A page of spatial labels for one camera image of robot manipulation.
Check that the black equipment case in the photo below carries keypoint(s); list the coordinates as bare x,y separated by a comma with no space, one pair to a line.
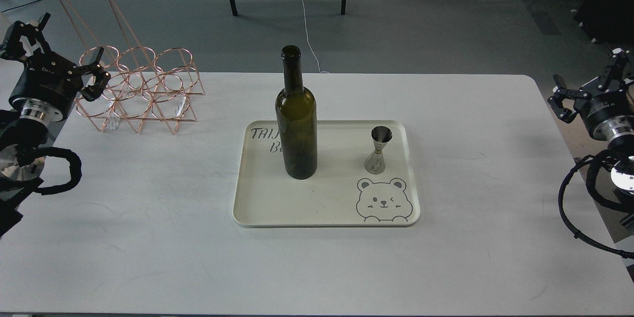
607,20

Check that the steel double jigger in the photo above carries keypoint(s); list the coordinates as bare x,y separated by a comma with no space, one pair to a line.
375,162

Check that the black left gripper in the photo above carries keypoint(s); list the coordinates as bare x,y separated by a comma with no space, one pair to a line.
50,78

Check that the copper wire wine rack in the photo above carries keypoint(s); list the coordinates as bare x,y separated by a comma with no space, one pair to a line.
146,86

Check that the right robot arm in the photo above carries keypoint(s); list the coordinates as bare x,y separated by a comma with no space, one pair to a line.
609,178

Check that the dark green wine bottle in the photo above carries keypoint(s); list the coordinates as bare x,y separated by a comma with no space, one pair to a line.
295,108

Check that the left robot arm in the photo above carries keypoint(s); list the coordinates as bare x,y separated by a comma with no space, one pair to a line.
25,144

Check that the cream bear serving tray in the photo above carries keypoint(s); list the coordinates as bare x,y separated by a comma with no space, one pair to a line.
341,193

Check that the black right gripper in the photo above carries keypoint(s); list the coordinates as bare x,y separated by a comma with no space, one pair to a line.
607,112

